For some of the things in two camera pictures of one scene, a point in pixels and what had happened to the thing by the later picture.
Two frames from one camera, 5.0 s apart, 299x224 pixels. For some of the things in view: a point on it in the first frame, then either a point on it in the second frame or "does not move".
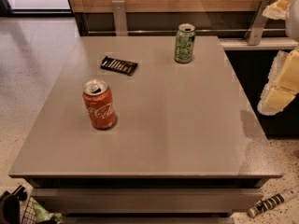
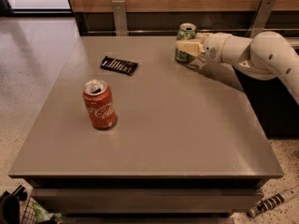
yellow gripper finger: (278, 9) -> (213, 45)
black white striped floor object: (272, 201) does not move
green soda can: (184, 43) does not move
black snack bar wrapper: (119, 65) does not move
